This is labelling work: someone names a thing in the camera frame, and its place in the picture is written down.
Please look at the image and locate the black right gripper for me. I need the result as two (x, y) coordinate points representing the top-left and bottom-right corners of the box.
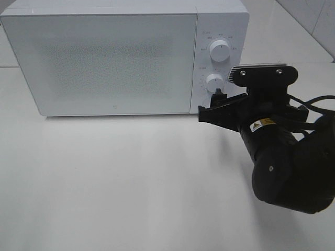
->
(198, 88), (308, 162)

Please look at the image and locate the round white door button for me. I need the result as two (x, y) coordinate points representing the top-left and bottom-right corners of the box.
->
(202, 97), (211, 108)

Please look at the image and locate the white timer knob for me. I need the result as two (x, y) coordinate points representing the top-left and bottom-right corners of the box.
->
(205, 73), (225, 93)

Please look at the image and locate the white microwave door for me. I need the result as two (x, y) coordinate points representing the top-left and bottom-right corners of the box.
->
(2, 14), (196, 116)

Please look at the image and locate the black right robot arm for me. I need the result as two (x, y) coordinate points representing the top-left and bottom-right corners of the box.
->
(198, 88), (334, 214)

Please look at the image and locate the upper white control knob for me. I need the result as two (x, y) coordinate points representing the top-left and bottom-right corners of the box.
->
(209, 38), (231, 62)

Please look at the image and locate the white microwave oven body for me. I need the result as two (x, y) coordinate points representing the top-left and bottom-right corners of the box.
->
(1, 1), (250, 116)

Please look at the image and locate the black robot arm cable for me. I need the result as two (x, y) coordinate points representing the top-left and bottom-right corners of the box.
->
(286, 95), (335, 136)

